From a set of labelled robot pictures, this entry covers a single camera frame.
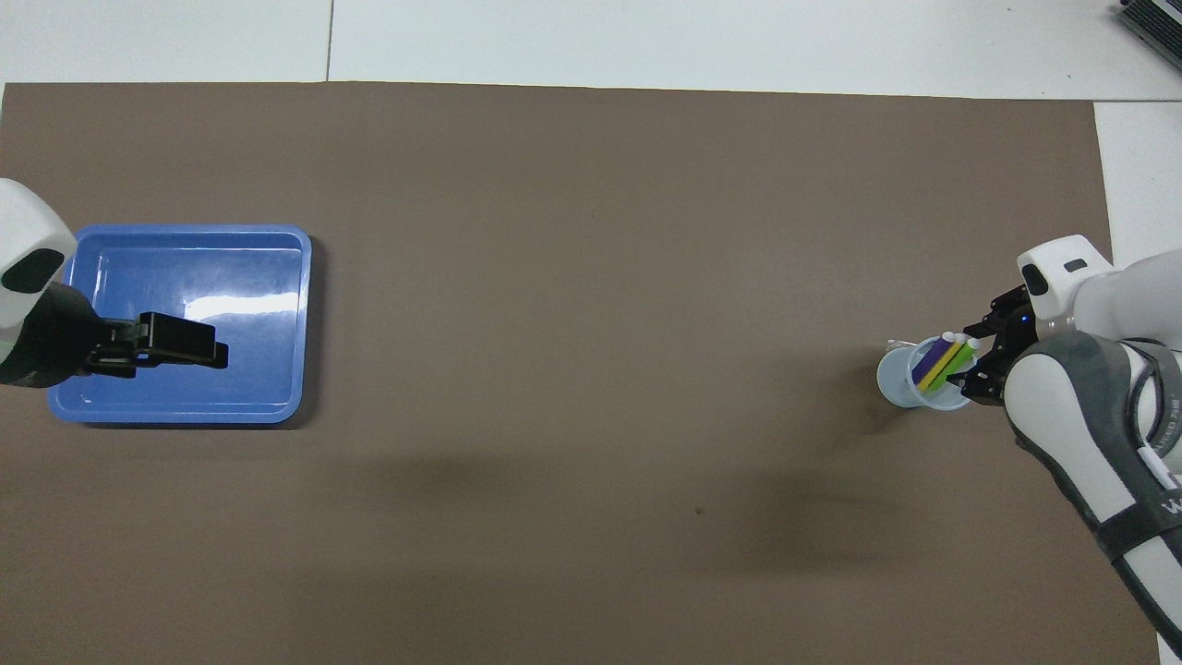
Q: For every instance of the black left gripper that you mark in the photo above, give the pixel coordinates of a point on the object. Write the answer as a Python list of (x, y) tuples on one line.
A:
[(46, 337)]

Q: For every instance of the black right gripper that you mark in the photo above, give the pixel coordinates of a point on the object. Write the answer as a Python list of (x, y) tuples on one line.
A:
[(1014, 332)]

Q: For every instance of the green highlighter pen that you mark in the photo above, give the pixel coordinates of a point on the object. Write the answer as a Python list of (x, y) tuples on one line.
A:
[(956, 363)]

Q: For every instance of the yellow highlighter pen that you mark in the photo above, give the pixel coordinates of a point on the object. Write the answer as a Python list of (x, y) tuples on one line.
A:
[(943, 366)]

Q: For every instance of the purple highlighter pen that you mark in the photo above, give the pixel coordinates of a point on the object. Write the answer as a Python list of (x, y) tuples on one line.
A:
[(930, 362)]

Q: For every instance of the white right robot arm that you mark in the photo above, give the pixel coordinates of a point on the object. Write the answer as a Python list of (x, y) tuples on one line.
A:
[(1090, 416)]

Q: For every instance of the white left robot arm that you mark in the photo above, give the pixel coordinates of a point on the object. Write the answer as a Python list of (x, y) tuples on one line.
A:
[(28, 240)]

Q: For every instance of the blue plastic tray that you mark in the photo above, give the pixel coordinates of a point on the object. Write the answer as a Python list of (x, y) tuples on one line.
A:
[(249, 277)]

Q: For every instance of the light blue mesh pen cup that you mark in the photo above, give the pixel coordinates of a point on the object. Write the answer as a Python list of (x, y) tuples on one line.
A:
[(894, 379)]

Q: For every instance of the grey laptop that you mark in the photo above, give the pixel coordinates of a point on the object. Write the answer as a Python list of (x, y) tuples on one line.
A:
[(1159, 23)]

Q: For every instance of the brown table mat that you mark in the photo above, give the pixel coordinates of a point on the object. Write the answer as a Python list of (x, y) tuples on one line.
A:
[(591, 277)]

